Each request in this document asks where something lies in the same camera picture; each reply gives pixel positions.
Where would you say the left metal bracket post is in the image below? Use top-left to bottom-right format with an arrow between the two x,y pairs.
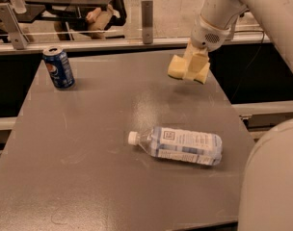
0,3 -> 28,50

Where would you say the metal bracket post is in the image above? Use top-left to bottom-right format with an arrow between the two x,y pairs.
0,3 -> 28,50
141,0 -> 153,44
227,22 -> 236,40

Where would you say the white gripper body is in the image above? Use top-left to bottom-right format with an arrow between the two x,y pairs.
190,15 -> 231,52

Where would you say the clear plastic water bottle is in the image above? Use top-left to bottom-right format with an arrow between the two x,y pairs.
128,126 -> 223,167

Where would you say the seated person in background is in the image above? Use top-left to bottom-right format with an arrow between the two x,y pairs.
53,0 -> 128,40

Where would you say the right metal bracket post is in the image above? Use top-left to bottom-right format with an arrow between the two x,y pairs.
227,22 -> 236,40

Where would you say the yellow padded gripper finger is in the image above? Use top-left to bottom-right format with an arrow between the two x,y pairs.
184,53 -> 208,81
183,40 -> 200,59

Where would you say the metal rail bar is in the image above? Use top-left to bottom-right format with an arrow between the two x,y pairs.
0,32 -> 276,56

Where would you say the middle metal bracket post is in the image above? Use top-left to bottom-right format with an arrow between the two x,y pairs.
141,0 -> 153,44

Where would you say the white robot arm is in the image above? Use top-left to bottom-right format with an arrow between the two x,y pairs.
191,0 -> 293,231

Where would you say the blue Pepsi can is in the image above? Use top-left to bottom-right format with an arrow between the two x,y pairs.
42,46 -> 75,90

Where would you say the black background desk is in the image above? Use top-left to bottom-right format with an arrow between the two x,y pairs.
16,0 -> 126,26

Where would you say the yellow sponge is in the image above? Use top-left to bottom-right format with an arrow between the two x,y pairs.
168,54 -> 210,84

